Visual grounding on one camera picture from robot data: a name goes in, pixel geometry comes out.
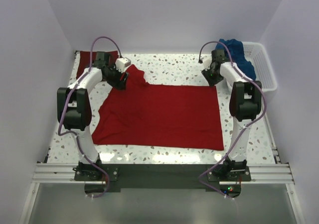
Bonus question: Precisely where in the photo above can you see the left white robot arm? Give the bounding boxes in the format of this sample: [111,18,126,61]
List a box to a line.
[57,52,131,180]

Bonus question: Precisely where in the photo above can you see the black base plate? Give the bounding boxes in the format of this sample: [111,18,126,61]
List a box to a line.
[73,163,252,197]

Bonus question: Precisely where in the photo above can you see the white plastic basket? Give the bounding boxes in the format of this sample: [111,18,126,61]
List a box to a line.
[242,42,277,94]

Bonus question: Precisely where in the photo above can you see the red t shirt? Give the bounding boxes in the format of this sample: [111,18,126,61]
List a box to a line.
[92,66,224,151]

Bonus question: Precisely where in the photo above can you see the blue t shirt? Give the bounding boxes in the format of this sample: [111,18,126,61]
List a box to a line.
[219,39,256,80]

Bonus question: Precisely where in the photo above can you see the aluminium rail frame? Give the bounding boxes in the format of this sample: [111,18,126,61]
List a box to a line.
[18,144,306,224]

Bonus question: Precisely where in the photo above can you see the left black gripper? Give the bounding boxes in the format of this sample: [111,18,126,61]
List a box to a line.
[104,64,129,91]

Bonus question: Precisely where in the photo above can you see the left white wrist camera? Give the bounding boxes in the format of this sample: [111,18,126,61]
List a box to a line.
[115,57,131,72]

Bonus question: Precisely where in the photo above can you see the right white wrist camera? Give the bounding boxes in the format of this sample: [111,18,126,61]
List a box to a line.
[198,56,212,70]

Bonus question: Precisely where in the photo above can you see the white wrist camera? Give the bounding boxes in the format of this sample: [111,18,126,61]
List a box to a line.
[115,57,131,72]
[198,56,212,70]

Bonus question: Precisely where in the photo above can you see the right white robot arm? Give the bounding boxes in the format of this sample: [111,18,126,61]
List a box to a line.
[201,49,262,181]

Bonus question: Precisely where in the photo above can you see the folded dark red shirt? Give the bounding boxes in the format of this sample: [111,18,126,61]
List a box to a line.
[76,51,119,79]

